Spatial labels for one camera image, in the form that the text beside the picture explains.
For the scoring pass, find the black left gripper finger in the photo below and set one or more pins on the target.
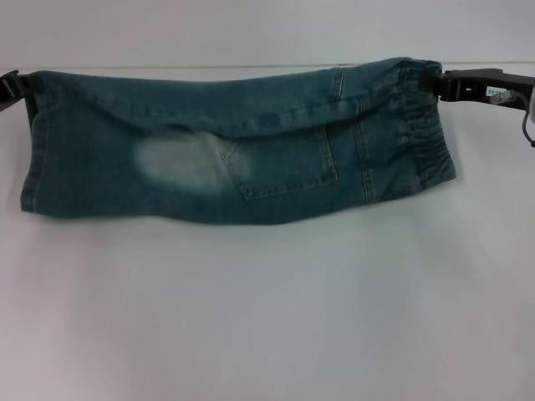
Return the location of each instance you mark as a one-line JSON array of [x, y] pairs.
[[21, 81], [10, 102]]

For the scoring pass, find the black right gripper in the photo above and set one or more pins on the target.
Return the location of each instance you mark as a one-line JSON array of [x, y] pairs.
[[493, 83]]

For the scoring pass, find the blue denim shorts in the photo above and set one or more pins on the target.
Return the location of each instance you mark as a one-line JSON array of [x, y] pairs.
[[209, 138]]

